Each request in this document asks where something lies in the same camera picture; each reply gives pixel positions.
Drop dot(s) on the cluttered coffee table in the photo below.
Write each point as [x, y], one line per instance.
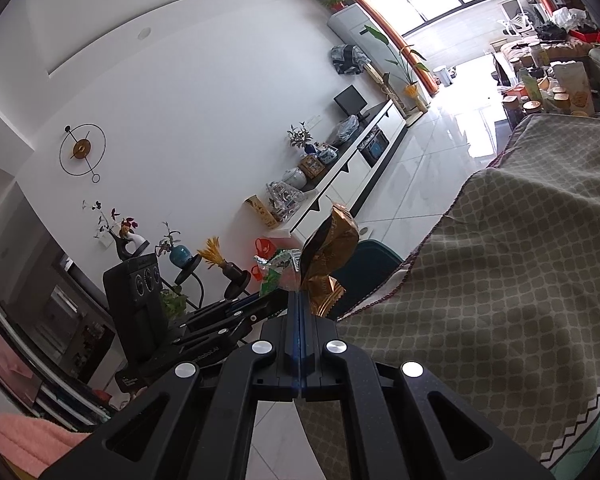
[512, 112]

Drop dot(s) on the white plastic bags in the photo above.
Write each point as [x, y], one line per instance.
[570, 17]

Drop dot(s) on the white TV cabinet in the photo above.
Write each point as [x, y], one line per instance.
[340, 180]

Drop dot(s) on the small potted plant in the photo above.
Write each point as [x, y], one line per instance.
[337, 0]

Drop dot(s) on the teal trash bin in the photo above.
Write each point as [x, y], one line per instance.
[370, 270]

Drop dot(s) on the small tree blue vase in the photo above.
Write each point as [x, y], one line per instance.
[307, 149]

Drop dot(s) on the white ceramic jar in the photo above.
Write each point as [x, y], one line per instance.
[296, 179]

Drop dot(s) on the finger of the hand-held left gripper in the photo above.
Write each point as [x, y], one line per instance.
[225, 311]
[220, 334]

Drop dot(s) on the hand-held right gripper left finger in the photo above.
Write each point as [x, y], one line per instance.
[291, 360]

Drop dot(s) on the brown ottoman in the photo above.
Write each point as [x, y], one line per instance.
[560, 51]

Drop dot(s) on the round wall clock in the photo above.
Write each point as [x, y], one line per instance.
[82, 149]

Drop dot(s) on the wooden picture frame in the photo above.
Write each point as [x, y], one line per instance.
[312, 165]

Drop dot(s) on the black tiered stand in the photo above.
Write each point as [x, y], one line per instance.
[237, 287]

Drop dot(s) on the red cloth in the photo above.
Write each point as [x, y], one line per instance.
[587, 37]

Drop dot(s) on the green foil snack wrapper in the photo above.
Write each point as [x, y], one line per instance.
[277, 272]

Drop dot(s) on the dark vase with wheat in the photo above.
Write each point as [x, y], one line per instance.
[230, 267]

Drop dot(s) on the dark glass cabinet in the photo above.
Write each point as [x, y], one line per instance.
[70, 320]

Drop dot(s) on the yellow patterned box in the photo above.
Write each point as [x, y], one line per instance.
[260, 212]

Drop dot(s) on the white floor air conditioner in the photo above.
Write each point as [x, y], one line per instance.
[360, 22]

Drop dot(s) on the wrapped model ship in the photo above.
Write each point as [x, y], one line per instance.
[285, 200]

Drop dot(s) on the white vase with flowers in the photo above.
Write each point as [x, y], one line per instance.
[127, 245]

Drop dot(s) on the tall leafy potted plant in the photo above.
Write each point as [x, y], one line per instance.
[411, 91]

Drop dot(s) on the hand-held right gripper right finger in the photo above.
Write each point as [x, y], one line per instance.
[309, 360]

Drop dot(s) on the covered standing fan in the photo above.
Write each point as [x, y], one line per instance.
[347, 57]

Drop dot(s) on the black monitor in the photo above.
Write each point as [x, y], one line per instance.
[350, 99]

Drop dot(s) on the green leafy houseplant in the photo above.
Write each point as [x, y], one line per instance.
[172, 302]

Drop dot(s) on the black clothes pile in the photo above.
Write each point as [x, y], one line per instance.
[550, 31]

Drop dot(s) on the gold foil snack wrapper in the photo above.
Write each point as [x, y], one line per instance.
[330, 245]

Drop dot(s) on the blue white porcelain jar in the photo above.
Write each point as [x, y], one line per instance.
[326, 152]

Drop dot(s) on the recessed ceiling light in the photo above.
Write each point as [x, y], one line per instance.
[144, 34]

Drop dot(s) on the small white pedal bin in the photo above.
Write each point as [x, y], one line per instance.
[442, 76]

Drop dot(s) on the red plastic bag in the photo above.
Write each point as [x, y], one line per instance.
[264, 246]

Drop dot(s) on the kraft paper bag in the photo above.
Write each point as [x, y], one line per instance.
[575, 90]

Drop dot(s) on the white office chair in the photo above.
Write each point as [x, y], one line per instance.
[517, 10]

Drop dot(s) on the blue white plastic bag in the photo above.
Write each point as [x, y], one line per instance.
[342, 130]

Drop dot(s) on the teal vase with plant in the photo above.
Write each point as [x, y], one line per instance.
[180, 256]

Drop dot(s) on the light wooden stand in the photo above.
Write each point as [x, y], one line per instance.
[390, 87]

